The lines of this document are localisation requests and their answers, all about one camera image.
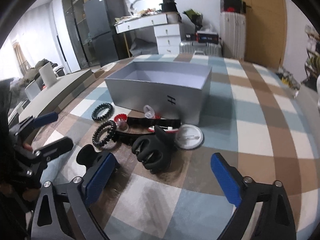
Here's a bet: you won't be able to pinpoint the black spiral hair tie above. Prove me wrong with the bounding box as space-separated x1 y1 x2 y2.
92 120 118 148
91 103 114 123

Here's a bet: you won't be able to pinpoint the black curved hair comb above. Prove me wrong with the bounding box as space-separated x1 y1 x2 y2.
112 131 141 146
126 116 181 129

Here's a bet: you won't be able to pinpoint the white cylinder humidifier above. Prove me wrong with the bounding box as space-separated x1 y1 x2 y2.
39 62 57 88

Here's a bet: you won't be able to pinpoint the plaid bed sheet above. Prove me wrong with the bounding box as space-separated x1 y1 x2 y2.
33 55 319 239

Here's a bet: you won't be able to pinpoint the grey open cardboard box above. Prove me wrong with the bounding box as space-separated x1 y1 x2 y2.
105 61 212 125

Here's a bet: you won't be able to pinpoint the dark grey refrigerator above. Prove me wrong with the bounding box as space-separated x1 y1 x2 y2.
84 0 129 67

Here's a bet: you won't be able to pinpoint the white desk with drawers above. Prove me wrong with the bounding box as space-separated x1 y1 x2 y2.
115 12 184 54

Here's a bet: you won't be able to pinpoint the shoe rack with shoes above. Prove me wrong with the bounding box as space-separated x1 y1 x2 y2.
302 25 319 91

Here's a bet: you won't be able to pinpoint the silver suitcase lying flat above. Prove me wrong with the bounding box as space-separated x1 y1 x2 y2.
179 41 222 57

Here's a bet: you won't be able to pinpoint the black red box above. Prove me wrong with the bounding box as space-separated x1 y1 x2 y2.
196 31 219 44

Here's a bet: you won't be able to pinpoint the black bag on desk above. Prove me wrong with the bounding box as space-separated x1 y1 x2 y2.
161 0 178 12

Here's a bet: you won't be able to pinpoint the white upright suitcase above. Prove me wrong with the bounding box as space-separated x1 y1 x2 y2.
220 12 246 60

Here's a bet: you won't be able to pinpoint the stacked shoe boxes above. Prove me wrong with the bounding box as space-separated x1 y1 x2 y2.
220 0 246 14

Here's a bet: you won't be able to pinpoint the red clear plastic ring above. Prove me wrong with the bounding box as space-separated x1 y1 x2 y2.
113 113 130 132
143 104 162 119

